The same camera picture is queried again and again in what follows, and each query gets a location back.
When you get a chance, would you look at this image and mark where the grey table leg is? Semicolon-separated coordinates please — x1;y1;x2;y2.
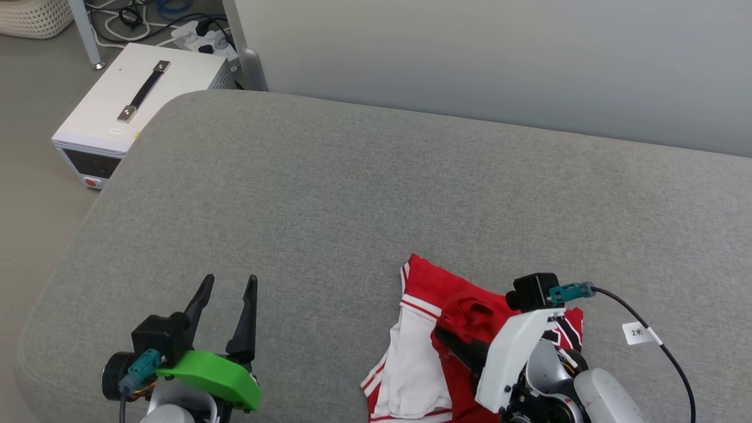
68;0;108;71

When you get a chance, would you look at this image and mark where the cream perforated basket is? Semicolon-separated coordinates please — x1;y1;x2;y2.
0;0;75;39

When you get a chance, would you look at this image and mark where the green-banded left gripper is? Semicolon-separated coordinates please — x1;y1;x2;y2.
101;274;261;423

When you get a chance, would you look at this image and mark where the red and white jersey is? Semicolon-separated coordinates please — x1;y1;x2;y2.
360;253;585;423

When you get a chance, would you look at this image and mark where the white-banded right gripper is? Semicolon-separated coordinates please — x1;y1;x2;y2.
434;308;589;423

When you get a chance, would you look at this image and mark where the light grey partition panel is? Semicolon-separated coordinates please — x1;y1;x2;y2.
222;0;752;158

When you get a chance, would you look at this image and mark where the white power strip with cables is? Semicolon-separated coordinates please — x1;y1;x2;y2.
85;0;233;48

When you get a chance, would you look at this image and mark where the white power supply box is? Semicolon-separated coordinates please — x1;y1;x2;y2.
52;42;239;192

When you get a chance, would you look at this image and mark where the white paper cable label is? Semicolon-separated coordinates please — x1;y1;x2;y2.
622;321;663;346

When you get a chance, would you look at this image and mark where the black cable with teal plug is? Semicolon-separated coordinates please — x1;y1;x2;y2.
548;281;698;423
117;348;167;423

